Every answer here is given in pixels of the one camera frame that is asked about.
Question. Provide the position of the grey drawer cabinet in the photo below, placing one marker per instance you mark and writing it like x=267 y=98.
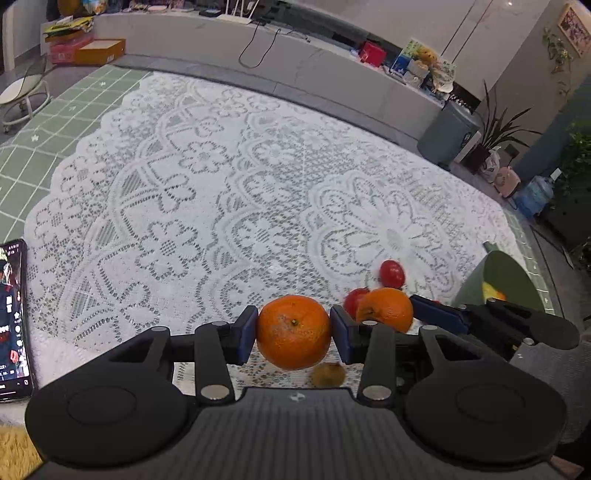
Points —
x=570 y=217

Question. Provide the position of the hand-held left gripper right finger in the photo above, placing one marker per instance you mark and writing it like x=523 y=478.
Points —
x=344 y=337

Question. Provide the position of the yellow plush blanket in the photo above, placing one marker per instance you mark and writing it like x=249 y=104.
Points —
x=16 y=452

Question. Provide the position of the framed wall picture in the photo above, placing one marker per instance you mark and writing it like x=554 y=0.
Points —
x=575 y=27

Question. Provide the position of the orange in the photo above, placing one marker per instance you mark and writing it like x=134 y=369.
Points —
x=294 y=332
x=388 y=307

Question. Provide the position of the green climbing plant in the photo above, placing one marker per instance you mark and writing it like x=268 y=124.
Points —
x=577 y=157

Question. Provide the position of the white lace tablecloth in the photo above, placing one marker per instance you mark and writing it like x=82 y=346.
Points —
x=207 y=207

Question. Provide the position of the black smartphone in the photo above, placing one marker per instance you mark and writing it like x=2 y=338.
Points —
x=14 y=323

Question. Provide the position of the green colander bowl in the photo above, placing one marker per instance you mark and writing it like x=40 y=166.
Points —
x=503 y=272

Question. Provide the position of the grey pedal trash can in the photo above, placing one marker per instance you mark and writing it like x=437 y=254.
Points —
x=448 y=136

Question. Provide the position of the white router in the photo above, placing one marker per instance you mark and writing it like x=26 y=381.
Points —
x=235 y=17

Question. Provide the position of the stack of yellow-green papers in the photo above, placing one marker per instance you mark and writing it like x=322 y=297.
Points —
x=67 y=25

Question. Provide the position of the small red fruit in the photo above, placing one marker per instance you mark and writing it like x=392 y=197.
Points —
x=392 y=273
x=353 y=302

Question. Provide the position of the black set-top box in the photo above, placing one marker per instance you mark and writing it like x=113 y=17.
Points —
x=210 y=13

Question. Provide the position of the white television console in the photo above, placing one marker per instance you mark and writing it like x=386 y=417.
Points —
x=323 y=78

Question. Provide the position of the white plastic bag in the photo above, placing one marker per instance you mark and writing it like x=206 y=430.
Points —
x=490 y=164

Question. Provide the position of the red box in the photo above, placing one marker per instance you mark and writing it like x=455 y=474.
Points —
x=373 y=53

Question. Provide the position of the white round stool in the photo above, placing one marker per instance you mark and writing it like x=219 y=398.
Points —
x=21 y=90

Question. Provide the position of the green checked tablecloth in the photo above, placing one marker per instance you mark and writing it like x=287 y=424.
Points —
x=55 y=120

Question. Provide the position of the colourful picture board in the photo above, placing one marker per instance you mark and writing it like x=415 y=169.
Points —
x=445 y=69

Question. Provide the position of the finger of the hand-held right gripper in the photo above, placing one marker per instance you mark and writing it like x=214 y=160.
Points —
x=436 y=313

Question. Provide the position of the pink box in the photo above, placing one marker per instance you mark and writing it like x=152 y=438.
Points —
x=64 y=51

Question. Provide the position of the blue water jug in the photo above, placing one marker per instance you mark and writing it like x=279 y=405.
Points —
x=533 y=196

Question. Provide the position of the yellow plush toy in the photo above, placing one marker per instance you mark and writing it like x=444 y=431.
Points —
x=425 y=62

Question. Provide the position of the hanging wall vine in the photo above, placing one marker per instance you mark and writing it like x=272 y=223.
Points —
x=556 y=55

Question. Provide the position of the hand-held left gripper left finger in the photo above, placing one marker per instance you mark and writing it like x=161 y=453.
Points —
x=244 y=337

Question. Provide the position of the brown kiwi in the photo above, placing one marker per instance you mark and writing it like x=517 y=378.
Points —
x=328 y=374

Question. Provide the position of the orange cardboard box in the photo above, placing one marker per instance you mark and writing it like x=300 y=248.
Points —
x=99 y=53

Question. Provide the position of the red-green mango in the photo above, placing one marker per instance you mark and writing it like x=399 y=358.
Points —
x=491 y=291

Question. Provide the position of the pink fan heater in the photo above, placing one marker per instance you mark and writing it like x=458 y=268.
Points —
x=505 y=181

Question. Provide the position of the long-leaved potted plant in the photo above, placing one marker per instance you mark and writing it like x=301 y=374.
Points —
x=496 y=129

